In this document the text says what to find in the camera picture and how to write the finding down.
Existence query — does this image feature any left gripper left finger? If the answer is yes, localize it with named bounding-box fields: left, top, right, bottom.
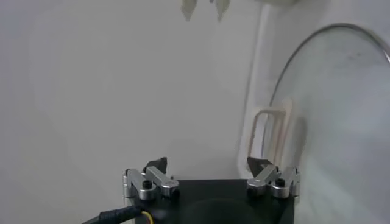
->
left=122, top=156, right=181, bottom=202

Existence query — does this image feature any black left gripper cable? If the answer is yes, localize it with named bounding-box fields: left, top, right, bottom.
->
left=81, top=205, right=160, bottom=224

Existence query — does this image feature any cream electric cooking pot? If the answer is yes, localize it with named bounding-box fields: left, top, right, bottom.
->
left=236, top=0, right=332, bottom=180

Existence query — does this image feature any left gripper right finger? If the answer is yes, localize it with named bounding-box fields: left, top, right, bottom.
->
left=246, top=156, right=301, bottom=200

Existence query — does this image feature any glass pot lid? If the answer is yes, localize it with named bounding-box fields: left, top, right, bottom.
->
left=261, top=23, right=390, bottom=224

